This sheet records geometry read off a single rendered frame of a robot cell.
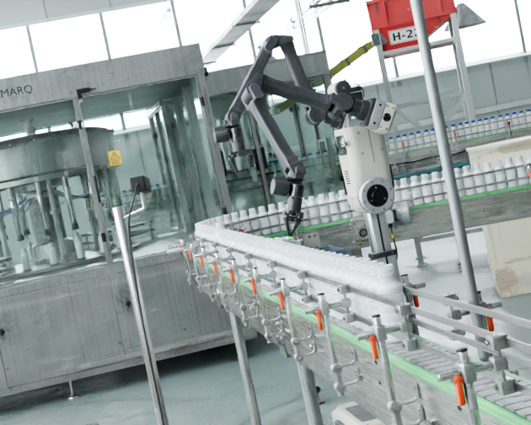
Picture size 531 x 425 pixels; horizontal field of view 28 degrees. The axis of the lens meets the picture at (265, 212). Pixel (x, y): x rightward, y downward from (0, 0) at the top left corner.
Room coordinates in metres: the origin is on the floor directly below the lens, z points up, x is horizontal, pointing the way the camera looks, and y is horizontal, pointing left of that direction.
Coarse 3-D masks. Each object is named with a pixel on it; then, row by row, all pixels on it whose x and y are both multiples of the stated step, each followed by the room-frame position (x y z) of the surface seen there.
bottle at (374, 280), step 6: (372, 264) 2.34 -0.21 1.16; (378, 264) 2.34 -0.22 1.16; (372, 270) 2.31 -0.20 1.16; (372, 276) 2.31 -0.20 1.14; (372, 282) 2.31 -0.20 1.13; (372, 288) 2.30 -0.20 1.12; (372, 300) 2.31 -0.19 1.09; (372, 306) 2.31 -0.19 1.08; (372, 312) 2.32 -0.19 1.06; (378, 312) 2.30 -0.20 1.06
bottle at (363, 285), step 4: (364, 264) 2.37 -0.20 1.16; (368, 264) 2.36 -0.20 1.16; (364, 268) 2.37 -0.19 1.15; (364, 272) 2.37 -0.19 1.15; (368, 272) 2.36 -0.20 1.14; (364, 276) 2.37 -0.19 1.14; (368, 276) 2.37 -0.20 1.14; (364, 280) 2.37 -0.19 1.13; (368, 280) 2.36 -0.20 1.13; (360, 284) 2.38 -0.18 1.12; (364, 284) 2.36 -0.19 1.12; (364, 288) 2.36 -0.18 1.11; (364, 300) 2.37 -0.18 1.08; (368, 300) 2.36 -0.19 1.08; (364, 304) 2.37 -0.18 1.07; (368, 304) 2.36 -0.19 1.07; (368, 308) 2.36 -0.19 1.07; (368, 312) 2.36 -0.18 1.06; (368, 316) 2.37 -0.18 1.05; (372, 320) 2.36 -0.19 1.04; (368, 328) 2.38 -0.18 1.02
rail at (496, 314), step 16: (208, 240) 4.95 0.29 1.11; (256, 256) 3.66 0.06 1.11; (352, 288) 2.41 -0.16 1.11; (448, 304) 1.99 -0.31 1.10; (464, 304) 1.91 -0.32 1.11; (368, 320) 2.32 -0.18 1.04; (416, 320) 2.21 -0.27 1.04; (448, 320) 1.79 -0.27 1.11; (512, 320) 1.70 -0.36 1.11; (528, 320) 1.64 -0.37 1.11; (400, 336) 2.09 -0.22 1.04; (448, 336) 2.03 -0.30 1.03; (464, 336) 1.94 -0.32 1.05; (432, 352) 1.91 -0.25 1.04; (528, 352) 1.48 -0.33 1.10
